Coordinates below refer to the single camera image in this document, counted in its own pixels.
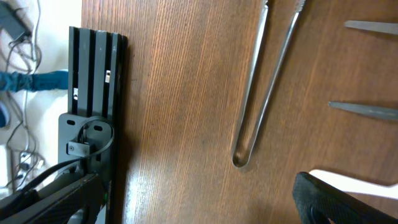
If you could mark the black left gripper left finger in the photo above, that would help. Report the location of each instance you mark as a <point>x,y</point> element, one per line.
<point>69,199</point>

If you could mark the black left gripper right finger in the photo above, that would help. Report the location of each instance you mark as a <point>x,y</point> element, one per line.
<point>318,202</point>

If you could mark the pink plastic knife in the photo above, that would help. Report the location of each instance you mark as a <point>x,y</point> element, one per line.
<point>351,185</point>

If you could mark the small metal teaspoon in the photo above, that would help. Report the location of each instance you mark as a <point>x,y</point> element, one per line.
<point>366,110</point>
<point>382,27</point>

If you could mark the blue cloth bundle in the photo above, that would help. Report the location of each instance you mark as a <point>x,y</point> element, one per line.
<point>15,81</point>

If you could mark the black aluminium mounting rail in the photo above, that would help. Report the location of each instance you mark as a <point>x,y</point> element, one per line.
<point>87,132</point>

